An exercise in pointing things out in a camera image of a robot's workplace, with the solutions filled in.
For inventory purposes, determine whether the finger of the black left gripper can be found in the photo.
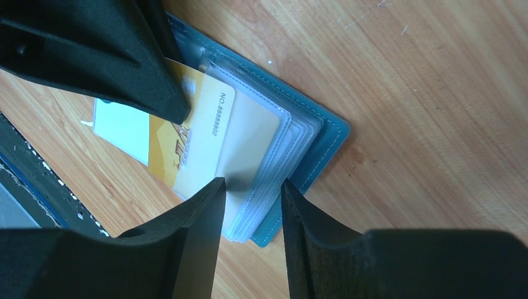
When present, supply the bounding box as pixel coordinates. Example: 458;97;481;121
1;0;191;124

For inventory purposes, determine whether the blue leather card holder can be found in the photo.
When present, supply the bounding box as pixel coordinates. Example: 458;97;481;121
93;17;351;247

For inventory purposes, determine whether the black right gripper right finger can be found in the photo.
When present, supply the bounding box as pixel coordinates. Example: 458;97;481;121
281;181;527;298

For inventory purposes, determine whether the gold card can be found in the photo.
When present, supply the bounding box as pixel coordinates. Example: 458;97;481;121
148;60;235;200
215;90;280;233

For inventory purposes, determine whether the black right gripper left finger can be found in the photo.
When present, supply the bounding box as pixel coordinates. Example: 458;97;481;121
1;178;226;298

